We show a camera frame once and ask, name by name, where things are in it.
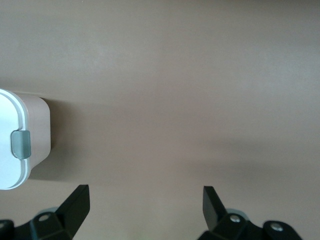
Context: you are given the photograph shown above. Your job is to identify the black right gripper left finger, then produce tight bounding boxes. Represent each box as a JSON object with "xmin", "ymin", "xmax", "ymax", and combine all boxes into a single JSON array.
[{"xmin": 0, "ymin": 184, "xmax": 91, "ymax": 240}]

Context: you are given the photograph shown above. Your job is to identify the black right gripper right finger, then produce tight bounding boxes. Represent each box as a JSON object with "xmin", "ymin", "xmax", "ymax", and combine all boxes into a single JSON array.
[{"xmin": 197, "ymin": 185, "xmax": 304, "ymax": 240}]

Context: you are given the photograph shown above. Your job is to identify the white box lid grey latches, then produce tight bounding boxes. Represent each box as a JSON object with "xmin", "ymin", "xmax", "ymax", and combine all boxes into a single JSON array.
[{"xmin": 0, "ymin": 88, "xmax": 33, "ymax": 191}]

